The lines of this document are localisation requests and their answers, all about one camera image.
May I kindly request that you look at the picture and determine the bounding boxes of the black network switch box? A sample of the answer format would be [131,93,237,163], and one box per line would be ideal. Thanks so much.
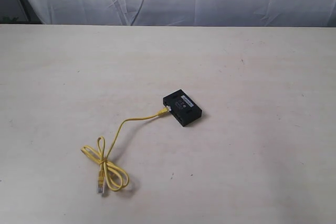
[163,89,202,127]

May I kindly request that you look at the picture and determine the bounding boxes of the yellow ethernet cable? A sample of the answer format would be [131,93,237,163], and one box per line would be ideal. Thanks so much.
[80,105,173,196]

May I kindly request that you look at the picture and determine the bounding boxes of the green plant leaves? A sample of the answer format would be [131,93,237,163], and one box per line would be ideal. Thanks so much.
[0,16,19,24]

